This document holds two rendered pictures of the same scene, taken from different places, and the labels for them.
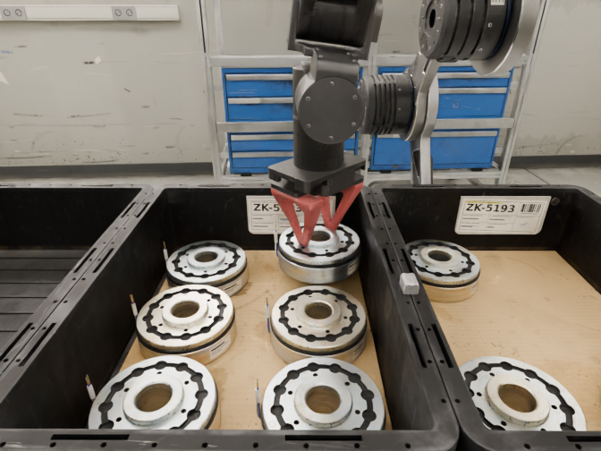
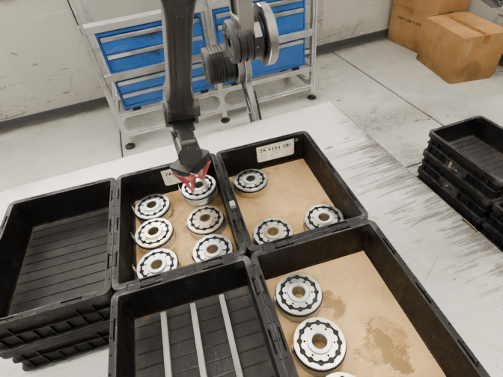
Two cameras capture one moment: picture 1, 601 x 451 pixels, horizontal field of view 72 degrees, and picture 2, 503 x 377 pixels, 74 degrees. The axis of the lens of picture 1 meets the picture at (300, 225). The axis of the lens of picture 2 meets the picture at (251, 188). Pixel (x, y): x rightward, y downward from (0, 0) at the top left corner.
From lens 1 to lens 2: 0.49 m
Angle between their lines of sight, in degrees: 17
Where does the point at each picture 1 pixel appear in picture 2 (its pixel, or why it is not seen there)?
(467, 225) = (262, 158)
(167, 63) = (41, 25)
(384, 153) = not seen: hidden behind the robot
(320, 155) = not seen: hidden behind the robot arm
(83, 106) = not seen: outside the picture
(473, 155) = (291, 59)
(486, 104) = (292, 22)
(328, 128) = (190, 160)
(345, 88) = (193, 147)
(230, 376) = (178, 250)
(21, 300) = (75, 244)
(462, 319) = (262, 203)
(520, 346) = (281, 209)
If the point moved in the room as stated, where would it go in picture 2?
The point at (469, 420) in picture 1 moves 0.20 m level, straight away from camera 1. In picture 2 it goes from (248, 244) to (269, 185)
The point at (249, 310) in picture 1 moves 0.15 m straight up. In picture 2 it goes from (177, 222) to (162, 184)
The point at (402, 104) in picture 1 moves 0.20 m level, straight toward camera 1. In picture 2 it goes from (229, 64) to (228, 84)
